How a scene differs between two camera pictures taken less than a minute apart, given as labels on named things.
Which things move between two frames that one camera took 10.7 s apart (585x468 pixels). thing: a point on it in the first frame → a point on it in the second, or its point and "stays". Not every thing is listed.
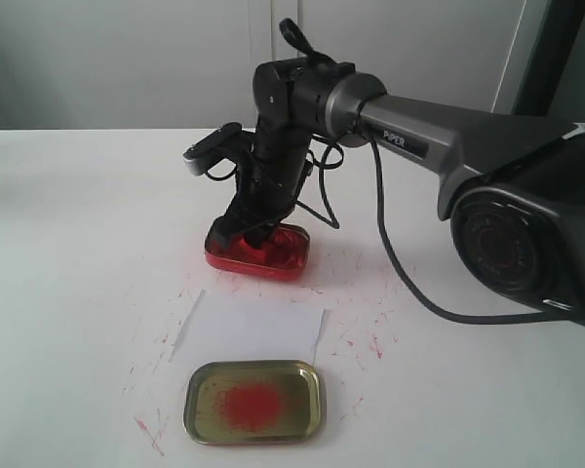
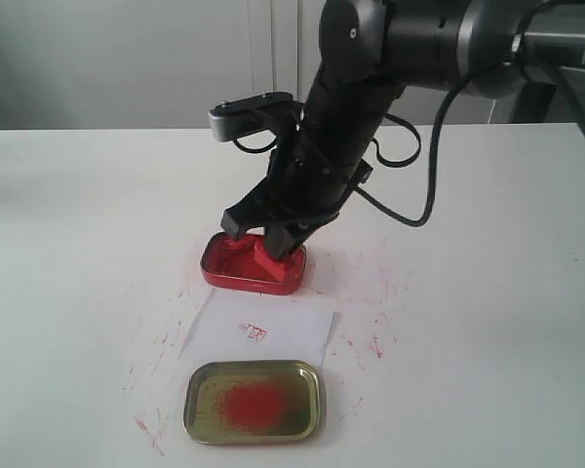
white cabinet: (190, 64) stays
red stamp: (241, 249) → (279, 267)
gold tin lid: (247, 402) stays
